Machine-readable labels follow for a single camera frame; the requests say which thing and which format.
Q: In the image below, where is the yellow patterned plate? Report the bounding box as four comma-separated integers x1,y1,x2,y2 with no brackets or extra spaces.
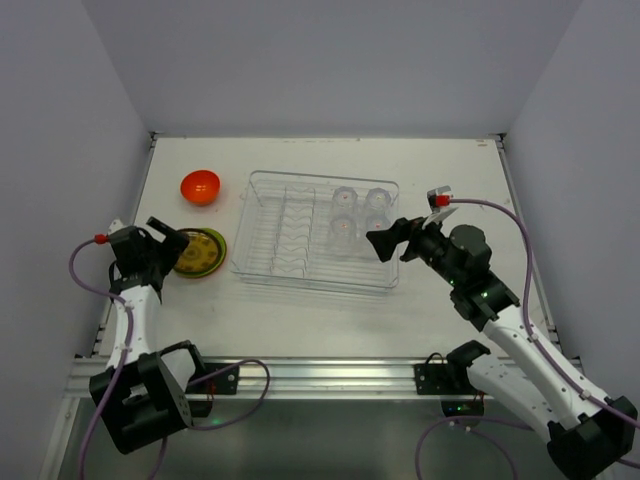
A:
173,229,224,274

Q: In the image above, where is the green plate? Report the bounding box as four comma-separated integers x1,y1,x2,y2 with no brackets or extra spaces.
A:
174,227,229,276

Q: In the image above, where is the orange bowl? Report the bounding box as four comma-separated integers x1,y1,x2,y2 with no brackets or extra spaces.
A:
180,170,221,206

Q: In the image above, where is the orange plate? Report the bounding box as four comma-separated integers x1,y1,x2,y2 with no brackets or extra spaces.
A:
173,237,227,278

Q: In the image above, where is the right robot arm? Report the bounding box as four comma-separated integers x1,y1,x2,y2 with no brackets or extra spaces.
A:
366,218,638,479

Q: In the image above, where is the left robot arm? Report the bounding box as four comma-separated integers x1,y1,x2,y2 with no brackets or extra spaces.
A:
89,217,204,454

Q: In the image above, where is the clear plastic dish rack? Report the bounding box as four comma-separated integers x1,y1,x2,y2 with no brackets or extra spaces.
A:
231,170,400,294

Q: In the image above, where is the clear glass front right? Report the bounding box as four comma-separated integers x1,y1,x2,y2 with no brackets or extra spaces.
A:
362,214,391,235

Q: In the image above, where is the clear glass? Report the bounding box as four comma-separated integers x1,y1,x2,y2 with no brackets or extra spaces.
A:
363,187,393,217
362,214,391,235
331,186,358,216
327,214,360,255

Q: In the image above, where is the clear glass back right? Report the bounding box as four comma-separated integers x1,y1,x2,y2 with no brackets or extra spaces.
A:
363,187,393,217

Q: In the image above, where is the clear glass front left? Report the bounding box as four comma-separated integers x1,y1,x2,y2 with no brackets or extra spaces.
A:
327,214,360,255

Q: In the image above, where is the clear glass back left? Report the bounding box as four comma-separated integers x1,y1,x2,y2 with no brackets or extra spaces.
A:
331,186,358,216

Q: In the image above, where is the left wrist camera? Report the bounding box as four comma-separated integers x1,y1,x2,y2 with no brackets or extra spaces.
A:
107,218,126,237

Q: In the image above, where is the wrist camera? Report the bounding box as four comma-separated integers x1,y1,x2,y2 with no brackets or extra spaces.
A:
107,218,126,237
422,185,458,230

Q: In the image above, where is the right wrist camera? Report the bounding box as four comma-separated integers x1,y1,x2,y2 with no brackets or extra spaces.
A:
422,185,458,230

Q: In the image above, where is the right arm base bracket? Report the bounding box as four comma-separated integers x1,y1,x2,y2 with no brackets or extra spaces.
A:
413,352,485,417

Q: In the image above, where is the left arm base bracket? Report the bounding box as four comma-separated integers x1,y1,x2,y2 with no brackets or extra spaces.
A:
186,363,239,419

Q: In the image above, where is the aluminium mounting rail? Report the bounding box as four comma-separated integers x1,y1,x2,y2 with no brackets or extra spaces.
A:
64,355,591,401

